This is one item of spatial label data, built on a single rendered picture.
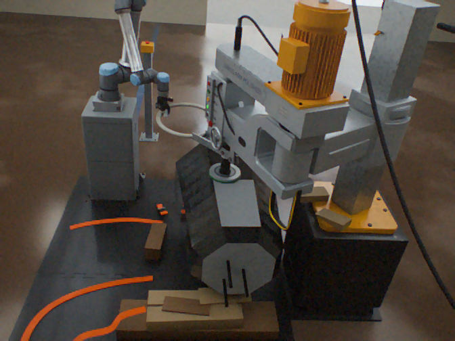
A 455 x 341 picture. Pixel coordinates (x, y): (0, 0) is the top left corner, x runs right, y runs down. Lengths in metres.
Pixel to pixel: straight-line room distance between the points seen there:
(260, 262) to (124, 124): 1.64
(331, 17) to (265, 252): 1.37
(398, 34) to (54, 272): 2.72
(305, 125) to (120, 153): 2.14
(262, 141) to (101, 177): 1.93
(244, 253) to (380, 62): 1.29
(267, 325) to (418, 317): 1.15
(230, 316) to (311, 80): 1.59
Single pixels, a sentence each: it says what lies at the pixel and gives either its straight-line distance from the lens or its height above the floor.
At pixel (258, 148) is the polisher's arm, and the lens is 2.29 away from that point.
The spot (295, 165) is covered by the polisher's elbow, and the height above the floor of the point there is 1.34.
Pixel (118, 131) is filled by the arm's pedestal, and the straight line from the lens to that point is 3.58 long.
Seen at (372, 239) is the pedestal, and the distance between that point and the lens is 2.76.
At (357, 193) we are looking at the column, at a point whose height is 0.95.
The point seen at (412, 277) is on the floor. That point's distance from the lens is 3.77.
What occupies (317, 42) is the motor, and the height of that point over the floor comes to 1.94.
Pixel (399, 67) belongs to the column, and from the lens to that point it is 2.39.
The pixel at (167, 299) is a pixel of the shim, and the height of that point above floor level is 0.22.
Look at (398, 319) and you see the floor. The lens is 3.42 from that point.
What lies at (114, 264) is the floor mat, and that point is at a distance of 3.38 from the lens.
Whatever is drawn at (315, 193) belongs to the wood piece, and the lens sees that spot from 2.84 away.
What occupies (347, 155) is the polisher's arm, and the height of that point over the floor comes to 1.30.
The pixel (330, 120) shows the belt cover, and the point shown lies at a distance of 1.95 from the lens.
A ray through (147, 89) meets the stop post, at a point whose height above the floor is 0.60.
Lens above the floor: 2.43
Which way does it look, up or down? 33 degrees down
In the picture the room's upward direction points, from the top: 6 degrees clockwise
